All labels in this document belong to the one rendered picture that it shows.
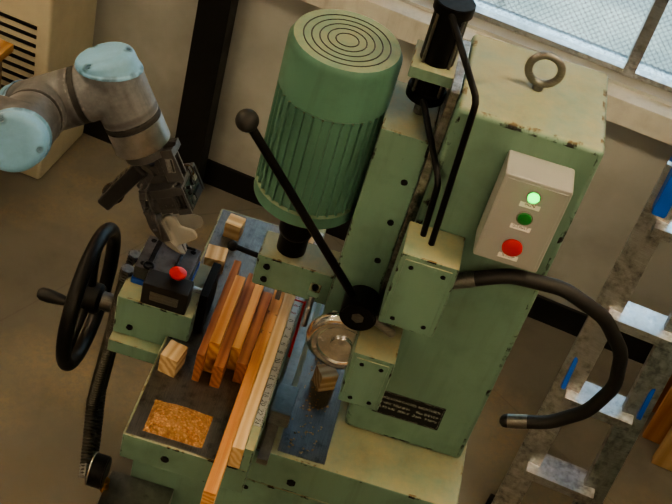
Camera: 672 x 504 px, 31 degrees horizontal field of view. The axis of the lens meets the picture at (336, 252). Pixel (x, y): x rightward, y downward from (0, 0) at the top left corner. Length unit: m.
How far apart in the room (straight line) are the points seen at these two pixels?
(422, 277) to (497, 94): 0.29
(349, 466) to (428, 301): 0.43
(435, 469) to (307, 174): 0.63
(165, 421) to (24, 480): 1.08
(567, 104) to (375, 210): 0.34
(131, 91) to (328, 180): 0.33
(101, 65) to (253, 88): 1.81
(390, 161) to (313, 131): 0.13
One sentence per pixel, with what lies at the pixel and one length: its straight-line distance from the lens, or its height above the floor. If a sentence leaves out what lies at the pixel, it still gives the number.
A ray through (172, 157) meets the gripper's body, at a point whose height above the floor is 1.28.
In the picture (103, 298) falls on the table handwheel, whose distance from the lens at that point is 2.29.
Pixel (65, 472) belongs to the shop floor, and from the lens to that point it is 3.05.
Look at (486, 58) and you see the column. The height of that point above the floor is 1.52.
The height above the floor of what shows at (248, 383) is 0.94.
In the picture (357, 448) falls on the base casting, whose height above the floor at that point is 0.80.
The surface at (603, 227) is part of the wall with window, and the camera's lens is 3.52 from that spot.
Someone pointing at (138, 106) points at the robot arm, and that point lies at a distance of 1.85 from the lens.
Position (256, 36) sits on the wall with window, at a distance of 3.51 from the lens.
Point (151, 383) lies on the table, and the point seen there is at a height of 0.90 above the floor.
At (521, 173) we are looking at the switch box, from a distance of 1.72.
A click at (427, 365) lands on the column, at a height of 1.01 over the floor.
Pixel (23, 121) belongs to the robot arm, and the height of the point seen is 1.40.
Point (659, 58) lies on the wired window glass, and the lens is 3.31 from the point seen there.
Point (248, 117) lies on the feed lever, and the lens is 1.76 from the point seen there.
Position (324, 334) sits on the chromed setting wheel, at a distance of 2.02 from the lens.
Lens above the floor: 2.46
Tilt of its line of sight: 41 degrees down
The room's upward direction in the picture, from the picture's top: 17 degrees clockwise
